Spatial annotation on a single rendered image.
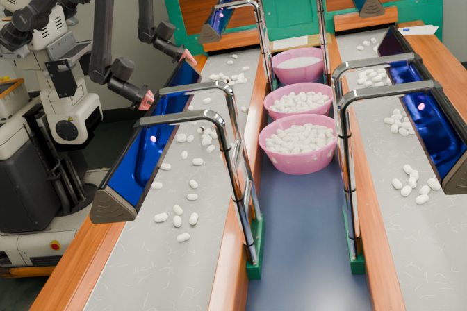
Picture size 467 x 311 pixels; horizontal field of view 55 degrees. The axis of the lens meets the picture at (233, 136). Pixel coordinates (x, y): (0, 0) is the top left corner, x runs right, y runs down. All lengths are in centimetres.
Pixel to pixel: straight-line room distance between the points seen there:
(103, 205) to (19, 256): 167
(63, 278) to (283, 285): 52
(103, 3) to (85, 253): 82
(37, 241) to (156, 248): 120
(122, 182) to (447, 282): 65
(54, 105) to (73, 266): 101
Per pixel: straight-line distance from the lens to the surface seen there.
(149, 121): 92
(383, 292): 95
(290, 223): 125
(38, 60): 205
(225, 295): 98
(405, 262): 104
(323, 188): 136
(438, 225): 113
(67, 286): 117
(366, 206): 114
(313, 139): 147
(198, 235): 118
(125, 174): 80
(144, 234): 125
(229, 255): 106
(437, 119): 80
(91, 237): 128
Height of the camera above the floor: 148
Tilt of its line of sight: 28 degrees down
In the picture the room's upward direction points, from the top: 13 degrees counter-clockwise
